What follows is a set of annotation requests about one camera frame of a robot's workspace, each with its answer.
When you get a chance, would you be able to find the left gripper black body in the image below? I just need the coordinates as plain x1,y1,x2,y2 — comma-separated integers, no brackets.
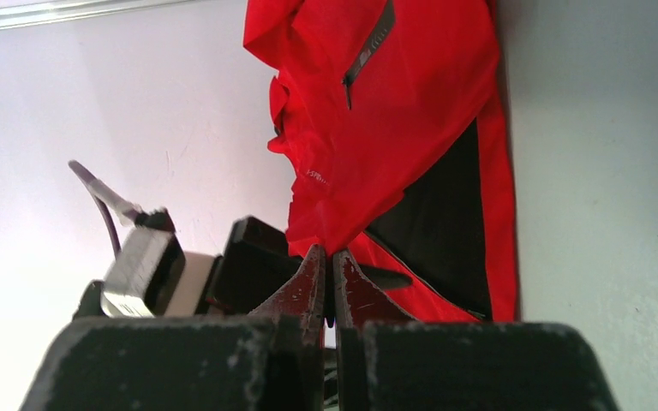
209,216,302,314

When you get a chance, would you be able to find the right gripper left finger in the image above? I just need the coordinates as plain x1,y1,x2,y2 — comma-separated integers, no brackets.
21,245,326,410

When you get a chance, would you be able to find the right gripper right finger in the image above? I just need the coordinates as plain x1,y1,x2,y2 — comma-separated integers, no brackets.
332,251,618,410

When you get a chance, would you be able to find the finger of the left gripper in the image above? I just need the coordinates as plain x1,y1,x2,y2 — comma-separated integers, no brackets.
359,265,413,291

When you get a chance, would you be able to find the red zip jacket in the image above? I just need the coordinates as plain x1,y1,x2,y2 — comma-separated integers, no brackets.
243,1,518,322

